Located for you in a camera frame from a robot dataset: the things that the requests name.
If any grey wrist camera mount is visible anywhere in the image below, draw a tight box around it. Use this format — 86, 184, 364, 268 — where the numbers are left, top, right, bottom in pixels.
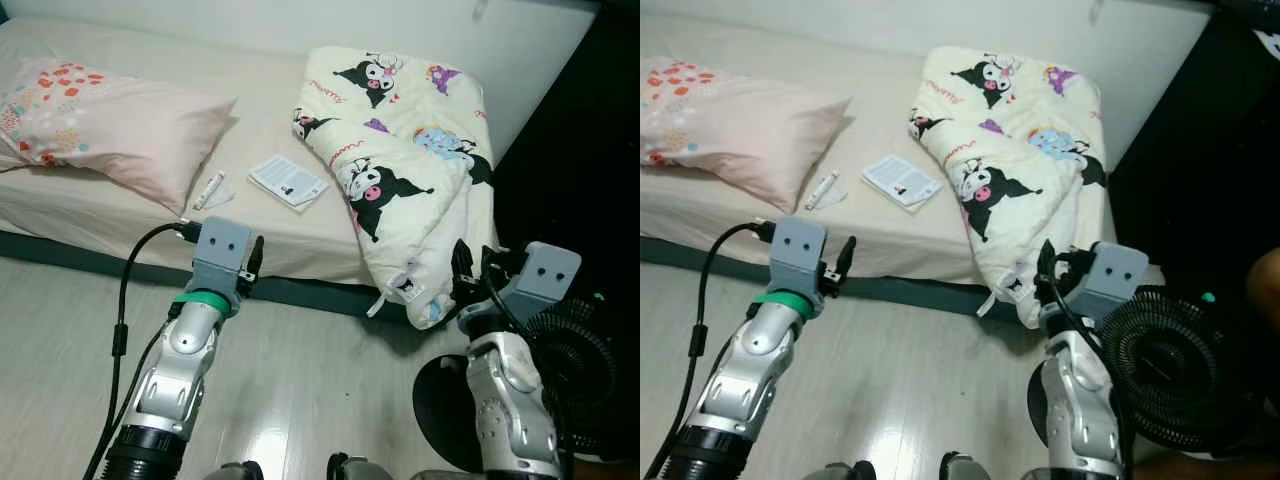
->
1085, 240, 1151, 326
190, 218, 251, 301
505, 242, 581, 321
768, 215, 829, 301

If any black floor fan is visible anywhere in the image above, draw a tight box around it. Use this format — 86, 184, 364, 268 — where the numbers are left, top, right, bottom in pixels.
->
415, 290, 621, 471
1095, 285, 1251, 451

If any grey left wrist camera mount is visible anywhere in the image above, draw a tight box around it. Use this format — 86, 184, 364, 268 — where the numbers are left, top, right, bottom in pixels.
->
768, 215, 829, 301
190, 218, 251, 301

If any white paperback book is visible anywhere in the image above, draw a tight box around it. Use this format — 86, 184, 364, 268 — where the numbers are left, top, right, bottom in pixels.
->
862, 153, 943, 213
247, 155, 329, 213

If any grey robot right leg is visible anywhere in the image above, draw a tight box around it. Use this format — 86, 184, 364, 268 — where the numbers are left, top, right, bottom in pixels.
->
328, 452, 396, 480
940, 452, 1001, 480

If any pink patterned pillow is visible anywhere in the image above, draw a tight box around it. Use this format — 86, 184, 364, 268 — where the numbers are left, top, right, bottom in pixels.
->
0, 57, 238, 216
640, 57, 853, 214

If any cream mattress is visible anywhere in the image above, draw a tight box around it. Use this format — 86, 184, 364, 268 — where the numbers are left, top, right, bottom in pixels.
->
640, 15, 1116, 286
0, 15, 501, 286

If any white tube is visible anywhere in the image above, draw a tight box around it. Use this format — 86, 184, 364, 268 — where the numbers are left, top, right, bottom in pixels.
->
806, 172, 839, 211
193, 172, 227, 211

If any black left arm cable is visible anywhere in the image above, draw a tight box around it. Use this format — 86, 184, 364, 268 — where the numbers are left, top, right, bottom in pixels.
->
645, 222, 776, 480
85, 222, 201, 480

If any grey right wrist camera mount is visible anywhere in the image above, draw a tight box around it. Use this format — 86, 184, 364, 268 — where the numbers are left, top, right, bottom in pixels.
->
505, 242, 581, 321
1085, 240, 1151, 326

